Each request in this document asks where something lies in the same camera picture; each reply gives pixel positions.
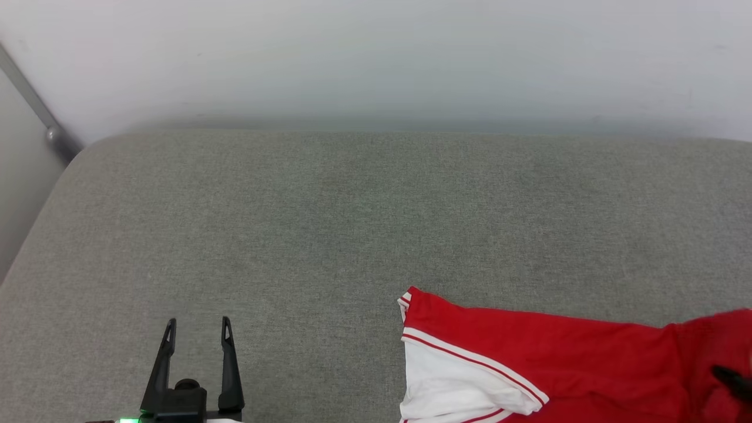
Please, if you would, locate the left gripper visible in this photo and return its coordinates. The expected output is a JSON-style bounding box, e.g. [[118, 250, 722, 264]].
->
[[120, 317, 246, 423]]

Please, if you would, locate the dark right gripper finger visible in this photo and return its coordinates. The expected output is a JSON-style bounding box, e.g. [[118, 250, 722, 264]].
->
[[712, 365, 752, 404]]

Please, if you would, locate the red and white garment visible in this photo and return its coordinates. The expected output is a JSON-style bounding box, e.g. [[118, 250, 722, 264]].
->
[[397, 286, 752, 423]]

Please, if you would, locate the grey fabric sofa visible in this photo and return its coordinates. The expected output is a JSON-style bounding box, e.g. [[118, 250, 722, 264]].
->
[[0, 128, 752, 423]]

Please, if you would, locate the grey metal pole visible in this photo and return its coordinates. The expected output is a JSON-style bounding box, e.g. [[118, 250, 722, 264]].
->
[[0, 42, 84, 164]]

